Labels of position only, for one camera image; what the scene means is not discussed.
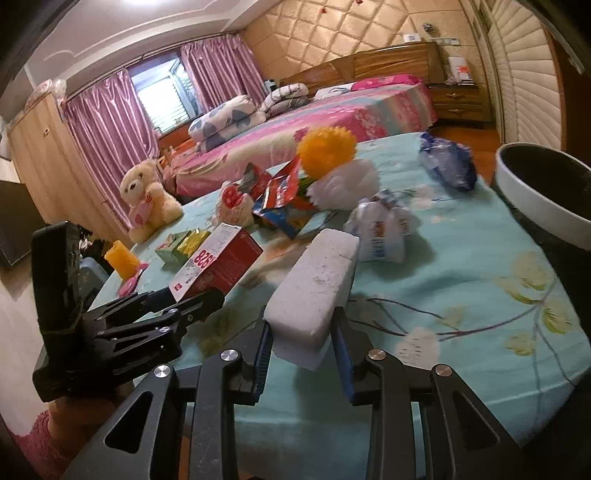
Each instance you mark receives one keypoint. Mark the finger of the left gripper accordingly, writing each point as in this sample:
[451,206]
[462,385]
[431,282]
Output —
[152,340]
[127,310]

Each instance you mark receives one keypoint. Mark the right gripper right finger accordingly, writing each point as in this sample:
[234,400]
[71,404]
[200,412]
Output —
[417,414]

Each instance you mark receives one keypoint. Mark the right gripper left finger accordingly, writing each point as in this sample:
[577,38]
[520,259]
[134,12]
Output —
[170,408]

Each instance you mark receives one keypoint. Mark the green carton box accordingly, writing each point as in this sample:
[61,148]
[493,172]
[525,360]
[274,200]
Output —
[178,247]

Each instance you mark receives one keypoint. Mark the white foam block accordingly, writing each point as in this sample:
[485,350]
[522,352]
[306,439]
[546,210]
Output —
[300,310]

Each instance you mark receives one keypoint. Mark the red white carton box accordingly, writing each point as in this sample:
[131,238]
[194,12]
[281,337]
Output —
[220,262]

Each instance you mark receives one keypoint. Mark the red white wrapper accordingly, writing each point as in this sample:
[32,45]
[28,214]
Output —
[233,207]

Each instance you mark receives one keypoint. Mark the red snack bag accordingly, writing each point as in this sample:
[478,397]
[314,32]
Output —
[280,200]

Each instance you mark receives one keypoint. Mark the white foam fruit net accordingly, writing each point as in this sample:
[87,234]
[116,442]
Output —
[345,186]

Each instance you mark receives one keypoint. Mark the blue plastic bag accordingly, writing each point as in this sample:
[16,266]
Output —
[449,162]

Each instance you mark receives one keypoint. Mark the white trash bin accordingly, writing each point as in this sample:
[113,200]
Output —
[550,187]

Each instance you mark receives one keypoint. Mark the orange ribbed cup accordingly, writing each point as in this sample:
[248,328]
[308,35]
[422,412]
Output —
[122,260]

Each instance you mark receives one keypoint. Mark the cream teddy bear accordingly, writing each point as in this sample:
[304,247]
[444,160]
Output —
[151,206]

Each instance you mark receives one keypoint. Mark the teal floral bedsheet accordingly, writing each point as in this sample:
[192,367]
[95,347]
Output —
[479,289]

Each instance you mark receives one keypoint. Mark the wooden wardrobe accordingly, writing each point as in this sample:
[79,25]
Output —
[50,165]

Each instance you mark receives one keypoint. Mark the left pink curtain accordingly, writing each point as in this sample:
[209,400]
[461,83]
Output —
[113,132]

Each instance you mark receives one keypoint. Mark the pink curtain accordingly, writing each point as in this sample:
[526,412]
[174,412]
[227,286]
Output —
[221,68]
[113,132]

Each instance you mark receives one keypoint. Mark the blue heart folded quilt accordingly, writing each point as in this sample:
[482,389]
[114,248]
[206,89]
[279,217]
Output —
[224,122]

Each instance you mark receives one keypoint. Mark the grey white folded quilt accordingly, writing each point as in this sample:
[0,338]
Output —
[284,99]

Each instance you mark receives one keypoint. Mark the right pink curtain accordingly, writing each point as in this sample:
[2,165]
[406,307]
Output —
[221,68]

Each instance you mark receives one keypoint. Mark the pink floral bed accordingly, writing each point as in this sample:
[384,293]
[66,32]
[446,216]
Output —
[369,114]

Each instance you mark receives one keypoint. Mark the wooden nightstand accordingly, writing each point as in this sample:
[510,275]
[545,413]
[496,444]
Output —
[460,103]

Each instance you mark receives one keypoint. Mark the pink pillow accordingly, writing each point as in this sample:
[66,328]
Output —
[377,82]

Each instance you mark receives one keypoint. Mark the wooden headboard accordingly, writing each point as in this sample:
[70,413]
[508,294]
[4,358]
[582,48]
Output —
[422,59]

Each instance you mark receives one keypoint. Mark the white bag on nightstand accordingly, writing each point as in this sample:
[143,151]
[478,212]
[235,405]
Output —
[460,71]

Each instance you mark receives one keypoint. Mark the white louvered closet doors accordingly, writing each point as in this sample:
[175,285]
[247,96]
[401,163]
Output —
[521,72]

